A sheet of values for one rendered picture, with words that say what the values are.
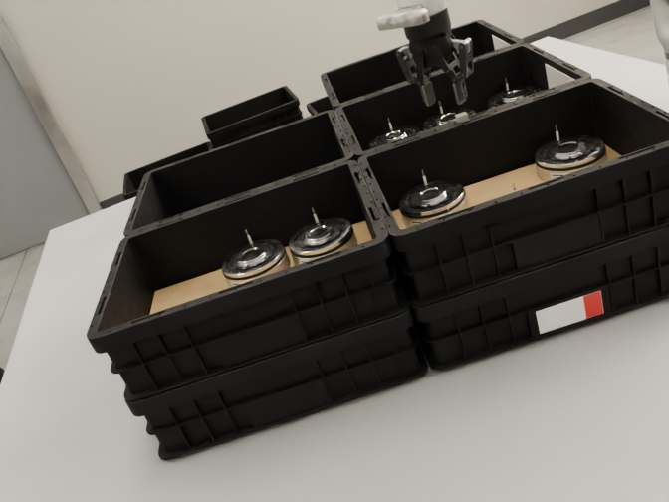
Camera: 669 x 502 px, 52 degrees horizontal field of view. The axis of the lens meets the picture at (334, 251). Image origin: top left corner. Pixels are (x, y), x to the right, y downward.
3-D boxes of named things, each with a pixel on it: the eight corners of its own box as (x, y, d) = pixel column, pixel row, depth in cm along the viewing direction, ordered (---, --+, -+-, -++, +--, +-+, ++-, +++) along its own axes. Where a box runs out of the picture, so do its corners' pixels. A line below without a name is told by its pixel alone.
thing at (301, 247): (347, 213, 111) (346, 210, 110) (356, 241, 102) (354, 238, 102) (288, 233, 111) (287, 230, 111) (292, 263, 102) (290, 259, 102)
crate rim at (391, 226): (597, 90, 110) (595, 76, 109) (711, 150, 83) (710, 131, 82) (359, 170, 111) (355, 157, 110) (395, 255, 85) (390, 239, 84)
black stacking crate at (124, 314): (374, 222, 116) (355, 161, 110) (413, 317, 89) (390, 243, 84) (152, 297, 117) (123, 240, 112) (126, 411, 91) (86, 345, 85)
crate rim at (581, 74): (529, 53, 136) (527, 41, 135) (597, 90, 110) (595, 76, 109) (336, 119, 138) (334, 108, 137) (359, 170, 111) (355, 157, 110)
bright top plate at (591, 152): (590, 132, 109) (590, 128, 109) (615, 154, 100) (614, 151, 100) (528, 150, 110) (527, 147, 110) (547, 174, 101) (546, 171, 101)
